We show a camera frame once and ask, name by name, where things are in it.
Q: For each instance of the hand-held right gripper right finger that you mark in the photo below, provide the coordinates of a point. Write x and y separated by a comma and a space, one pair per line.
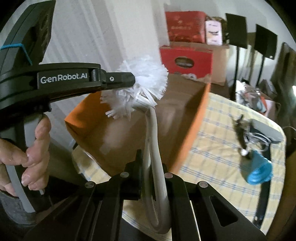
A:
170, 183

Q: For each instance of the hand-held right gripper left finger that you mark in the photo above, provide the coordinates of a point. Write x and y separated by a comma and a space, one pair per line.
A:
133, 178

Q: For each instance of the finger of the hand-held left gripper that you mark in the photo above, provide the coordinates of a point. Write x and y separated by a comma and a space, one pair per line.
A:
118, 78

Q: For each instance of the white toilet brush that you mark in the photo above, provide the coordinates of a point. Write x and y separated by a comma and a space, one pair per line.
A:
148, 81

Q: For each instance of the grey foam block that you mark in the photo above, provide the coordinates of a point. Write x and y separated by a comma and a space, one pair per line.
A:
268, 131

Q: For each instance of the person's left hand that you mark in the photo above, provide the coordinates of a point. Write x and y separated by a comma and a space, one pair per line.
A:
38, 148

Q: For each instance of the yellow and blue checked blanket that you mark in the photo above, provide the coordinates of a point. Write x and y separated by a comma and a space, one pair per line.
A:
219, 139

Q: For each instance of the red box with oval label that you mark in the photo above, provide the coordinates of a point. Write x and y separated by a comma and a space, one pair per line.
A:
185, 61

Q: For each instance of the red patterned gift box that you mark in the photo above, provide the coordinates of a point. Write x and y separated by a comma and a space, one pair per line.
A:
185, 26

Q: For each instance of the blue plastic cup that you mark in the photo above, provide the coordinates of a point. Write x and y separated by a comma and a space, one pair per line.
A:
255, 169

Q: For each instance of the black key bundle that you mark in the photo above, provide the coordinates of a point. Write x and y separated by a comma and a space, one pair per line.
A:
240, 132

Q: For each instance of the brown cardboard box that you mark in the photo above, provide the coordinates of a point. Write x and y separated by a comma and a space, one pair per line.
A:
219, 64

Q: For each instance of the white and pink box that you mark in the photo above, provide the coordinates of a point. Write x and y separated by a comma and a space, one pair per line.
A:
214, 32

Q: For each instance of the person's grey clothing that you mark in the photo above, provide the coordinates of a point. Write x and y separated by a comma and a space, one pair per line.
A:
13, 208

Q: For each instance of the black music stand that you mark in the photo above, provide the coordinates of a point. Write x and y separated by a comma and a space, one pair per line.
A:
236, 30
266, 40

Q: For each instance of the brown wrinkled cardboard sheet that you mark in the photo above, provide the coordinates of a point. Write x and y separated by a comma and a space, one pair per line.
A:
283, 76

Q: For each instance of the bright lamp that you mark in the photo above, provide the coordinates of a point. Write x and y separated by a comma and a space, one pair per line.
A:
294, 89

